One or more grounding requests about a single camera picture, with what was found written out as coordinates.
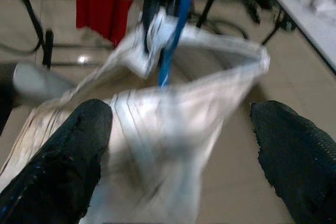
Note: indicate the blue plastic hanger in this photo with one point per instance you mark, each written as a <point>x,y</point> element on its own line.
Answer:
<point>181,19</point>

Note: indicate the chrome and black clothes rack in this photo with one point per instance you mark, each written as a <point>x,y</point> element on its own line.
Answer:
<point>49,48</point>

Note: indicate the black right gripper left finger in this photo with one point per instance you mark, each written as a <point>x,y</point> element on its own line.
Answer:
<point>57,169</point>

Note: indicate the white table with black legs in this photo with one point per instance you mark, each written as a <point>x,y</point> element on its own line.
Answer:
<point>315,30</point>

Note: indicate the white striped shirt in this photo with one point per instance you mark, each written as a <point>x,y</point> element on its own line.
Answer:
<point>157,142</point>

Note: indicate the red Guess T-shirt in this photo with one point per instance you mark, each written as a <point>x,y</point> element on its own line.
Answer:
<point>92,3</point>

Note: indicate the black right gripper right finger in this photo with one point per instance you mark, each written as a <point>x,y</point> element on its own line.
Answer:
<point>302,169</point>

